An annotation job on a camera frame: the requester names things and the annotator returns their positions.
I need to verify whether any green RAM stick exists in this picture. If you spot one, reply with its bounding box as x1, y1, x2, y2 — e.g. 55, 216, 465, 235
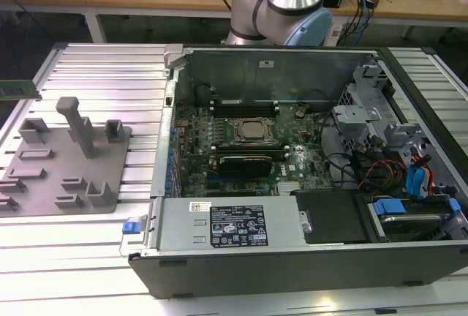
0, 79, 42, 102

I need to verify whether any black RAM slot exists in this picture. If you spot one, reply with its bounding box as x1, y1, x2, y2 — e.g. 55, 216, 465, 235
214, 145, 284, 150
214, 109, 280, 118
212, 142, 284, 147
214, 105, 279, 111
214, 98, 279, 104
214, 102, 279, 108

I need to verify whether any metal socket cover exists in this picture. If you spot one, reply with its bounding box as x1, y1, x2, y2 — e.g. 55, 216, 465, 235
230, 117, 277, 143

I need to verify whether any silver CPU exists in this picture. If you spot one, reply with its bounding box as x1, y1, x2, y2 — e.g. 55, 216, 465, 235
241, 121, 268, 138

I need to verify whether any CPU socket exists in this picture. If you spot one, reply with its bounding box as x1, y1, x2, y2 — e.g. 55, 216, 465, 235
229, 116, 279, 145

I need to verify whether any green motherboard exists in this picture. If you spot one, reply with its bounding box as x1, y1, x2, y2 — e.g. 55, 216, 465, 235
173, 102, 336, 198

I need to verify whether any silver chipset heatsink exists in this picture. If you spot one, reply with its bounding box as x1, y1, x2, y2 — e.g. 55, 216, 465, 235
277, 180, 304, 195

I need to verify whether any grey power supply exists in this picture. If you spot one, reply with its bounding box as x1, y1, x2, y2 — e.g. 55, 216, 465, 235
156, 197, 306, 253

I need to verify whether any grey plastic case latch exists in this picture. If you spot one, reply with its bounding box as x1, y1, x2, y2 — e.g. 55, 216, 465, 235
162, 44, 186, 70

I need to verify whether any black plastic bay cover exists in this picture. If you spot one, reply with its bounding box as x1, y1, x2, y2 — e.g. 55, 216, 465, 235
292, 189, 370, 246

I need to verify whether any silver metal drive cage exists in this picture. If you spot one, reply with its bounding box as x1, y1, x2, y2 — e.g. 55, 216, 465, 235
331, 63, 432, 170

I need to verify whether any black PC case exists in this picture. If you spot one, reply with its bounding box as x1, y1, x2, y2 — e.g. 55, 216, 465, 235
120, 43, 468, 301

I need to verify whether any grey parts rack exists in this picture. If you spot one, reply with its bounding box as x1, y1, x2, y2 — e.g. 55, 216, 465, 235
0, 97, 133, 217

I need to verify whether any hard disk in blue carrier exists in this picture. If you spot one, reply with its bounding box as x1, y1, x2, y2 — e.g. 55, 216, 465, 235
369, 195, 462, 244

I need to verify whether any orange power wire bundle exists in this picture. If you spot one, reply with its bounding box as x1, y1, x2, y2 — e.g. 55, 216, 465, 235
358, 158, 409, 191

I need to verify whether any blue cable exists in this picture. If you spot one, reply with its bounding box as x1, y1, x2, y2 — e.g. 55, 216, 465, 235
355, 0, 371, 48

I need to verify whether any blue data wire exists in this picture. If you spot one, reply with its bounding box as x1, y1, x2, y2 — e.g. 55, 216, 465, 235
405, 162, 434, 200

